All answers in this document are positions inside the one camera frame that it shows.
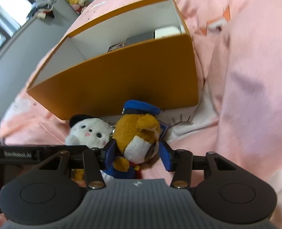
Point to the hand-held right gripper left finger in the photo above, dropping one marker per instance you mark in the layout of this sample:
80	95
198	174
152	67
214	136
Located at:
110	153

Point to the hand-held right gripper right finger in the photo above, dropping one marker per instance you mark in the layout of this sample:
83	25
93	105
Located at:
166	156

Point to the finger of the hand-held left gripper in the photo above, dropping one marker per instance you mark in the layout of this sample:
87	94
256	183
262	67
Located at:
50	150

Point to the brown plush toy blue hat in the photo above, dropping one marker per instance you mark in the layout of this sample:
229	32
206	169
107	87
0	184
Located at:
136	128

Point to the orange cardboard box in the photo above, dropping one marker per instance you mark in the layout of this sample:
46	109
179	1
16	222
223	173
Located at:
131	83

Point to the black small box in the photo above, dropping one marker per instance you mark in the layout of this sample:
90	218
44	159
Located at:
141	38

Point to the white plush toy black hat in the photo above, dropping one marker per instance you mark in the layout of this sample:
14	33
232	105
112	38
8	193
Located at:
88	128

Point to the pink printed blanket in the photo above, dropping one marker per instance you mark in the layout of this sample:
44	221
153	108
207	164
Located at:
246	88

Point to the dark printed small box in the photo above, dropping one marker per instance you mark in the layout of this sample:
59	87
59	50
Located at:
116	47

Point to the white small box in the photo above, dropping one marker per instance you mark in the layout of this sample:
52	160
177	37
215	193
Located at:
166	32

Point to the pile of clothes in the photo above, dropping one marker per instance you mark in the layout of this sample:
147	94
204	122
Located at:
42	9

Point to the window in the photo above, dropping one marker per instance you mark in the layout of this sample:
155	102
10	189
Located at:
5	12

